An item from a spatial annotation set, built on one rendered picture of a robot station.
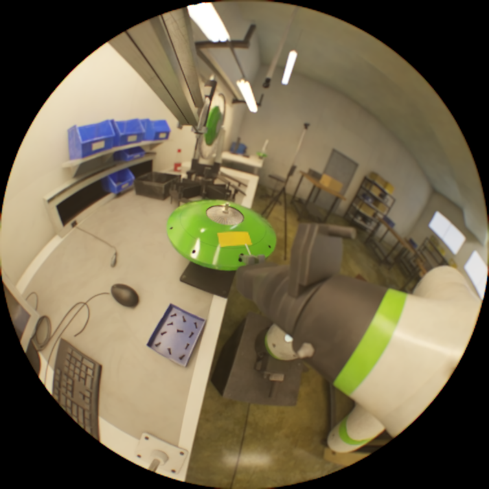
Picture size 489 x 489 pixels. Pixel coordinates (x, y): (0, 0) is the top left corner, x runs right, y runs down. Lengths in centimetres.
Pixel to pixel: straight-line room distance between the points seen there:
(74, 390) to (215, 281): 54
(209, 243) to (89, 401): 50
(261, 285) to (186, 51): 32
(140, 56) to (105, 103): 95
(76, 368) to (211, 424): 108
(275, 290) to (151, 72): 28
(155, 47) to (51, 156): 84
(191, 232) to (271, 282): 23
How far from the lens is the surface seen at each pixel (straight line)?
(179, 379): 38
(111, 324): 45
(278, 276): 17
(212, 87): 52
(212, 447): 148
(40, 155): 96
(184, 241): 33
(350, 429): 44
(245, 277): 21
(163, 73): 22
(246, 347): 51
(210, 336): 38
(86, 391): 47
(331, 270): 15
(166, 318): 40
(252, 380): 51
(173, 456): 45
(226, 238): 33
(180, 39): 24
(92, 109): 108
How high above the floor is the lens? 129
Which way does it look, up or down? 39 degrees down
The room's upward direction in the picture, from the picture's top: 18 degrees clockwise
